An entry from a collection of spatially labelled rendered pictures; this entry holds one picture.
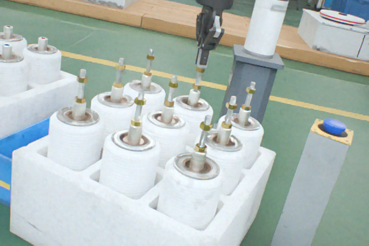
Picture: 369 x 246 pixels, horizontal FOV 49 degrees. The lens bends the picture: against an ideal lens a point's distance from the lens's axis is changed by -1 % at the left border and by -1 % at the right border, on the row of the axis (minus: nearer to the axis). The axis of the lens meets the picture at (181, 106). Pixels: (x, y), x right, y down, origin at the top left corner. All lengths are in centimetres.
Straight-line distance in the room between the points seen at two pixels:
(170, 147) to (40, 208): 26
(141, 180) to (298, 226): 32
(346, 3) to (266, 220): 437
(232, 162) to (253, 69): 54
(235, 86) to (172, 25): 147
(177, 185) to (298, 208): 28
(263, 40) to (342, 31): 165
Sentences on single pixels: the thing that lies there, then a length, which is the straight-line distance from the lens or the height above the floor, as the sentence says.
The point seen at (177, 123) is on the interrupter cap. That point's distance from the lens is 78.
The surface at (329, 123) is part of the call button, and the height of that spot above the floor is 33.
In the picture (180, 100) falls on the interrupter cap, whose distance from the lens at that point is 89.
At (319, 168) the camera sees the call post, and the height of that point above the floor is 25.
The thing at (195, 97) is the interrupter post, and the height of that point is 27.
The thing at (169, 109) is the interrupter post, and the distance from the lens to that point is 77.
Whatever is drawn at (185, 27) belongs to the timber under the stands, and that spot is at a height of 6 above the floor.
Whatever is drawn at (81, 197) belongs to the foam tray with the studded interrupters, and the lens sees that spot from 71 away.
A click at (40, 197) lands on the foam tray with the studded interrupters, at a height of 11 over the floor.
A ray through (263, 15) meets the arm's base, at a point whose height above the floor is 42.
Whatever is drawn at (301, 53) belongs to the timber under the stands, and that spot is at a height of 6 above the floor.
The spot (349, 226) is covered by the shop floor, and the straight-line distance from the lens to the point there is 115.
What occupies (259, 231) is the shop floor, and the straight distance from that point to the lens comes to 100.
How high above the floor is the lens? 58
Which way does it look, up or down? 22 degrees down
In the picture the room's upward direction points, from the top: 12 degrees clockwise
